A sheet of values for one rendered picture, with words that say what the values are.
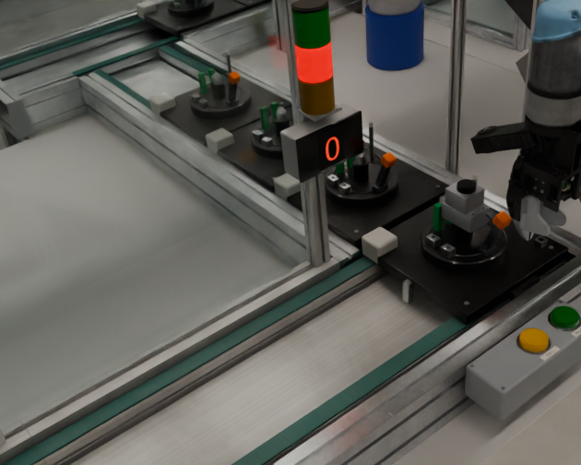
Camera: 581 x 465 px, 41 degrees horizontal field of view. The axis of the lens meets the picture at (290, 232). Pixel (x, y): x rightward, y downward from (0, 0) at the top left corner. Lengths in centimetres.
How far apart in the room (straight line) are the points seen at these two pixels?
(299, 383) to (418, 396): 19
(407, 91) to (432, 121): 17
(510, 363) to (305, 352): 31
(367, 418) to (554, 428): 29
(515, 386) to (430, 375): 12
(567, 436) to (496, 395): 14
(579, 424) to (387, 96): 108
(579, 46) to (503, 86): 109
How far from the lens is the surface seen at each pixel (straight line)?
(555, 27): 101
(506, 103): 201
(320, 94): 111
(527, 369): 115
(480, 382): 114
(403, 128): 189
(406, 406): 109
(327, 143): 114
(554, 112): 105
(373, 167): 150
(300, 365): 121
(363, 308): 130
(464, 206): 125
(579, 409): 126
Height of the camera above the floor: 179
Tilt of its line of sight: 36 degrees down
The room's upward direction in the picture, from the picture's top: 6 degrees counter-clockwise
